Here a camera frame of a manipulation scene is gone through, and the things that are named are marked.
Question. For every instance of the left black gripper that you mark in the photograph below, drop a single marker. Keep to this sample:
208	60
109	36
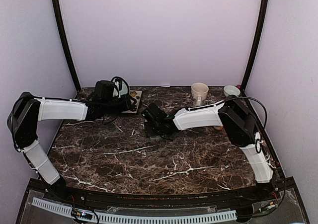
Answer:
126	104

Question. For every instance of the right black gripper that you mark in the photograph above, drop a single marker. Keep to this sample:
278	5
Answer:
149	130

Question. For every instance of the green ceramic bowl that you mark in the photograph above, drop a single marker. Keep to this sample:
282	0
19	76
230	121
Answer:
231	90
123	89

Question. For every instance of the clear plastic pill organizer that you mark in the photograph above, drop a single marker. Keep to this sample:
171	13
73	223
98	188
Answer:
155	138

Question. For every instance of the orange pill bottle grey cap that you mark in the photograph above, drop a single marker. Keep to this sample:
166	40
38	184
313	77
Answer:
218	127

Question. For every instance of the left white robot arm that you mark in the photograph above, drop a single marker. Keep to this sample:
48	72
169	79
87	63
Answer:
29	112

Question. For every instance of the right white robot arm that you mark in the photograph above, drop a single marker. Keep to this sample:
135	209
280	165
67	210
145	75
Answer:
231	114

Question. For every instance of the floral square plate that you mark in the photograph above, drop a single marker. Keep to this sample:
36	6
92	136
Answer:
135	101

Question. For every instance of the beige ceramic mug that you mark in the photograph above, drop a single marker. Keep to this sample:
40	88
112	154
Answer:
199	92

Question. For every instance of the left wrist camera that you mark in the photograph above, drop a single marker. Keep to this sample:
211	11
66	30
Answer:
107	89

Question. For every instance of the right black frame post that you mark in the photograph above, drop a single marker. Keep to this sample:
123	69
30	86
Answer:
255	44

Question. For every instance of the black frame post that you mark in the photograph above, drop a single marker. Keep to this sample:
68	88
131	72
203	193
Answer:
255	44
65	44

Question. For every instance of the white slotted cable duct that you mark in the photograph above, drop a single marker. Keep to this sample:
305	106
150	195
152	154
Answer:
134	216

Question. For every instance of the left black frame post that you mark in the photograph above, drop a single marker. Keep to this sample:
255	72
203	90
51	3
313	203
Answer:
65	44

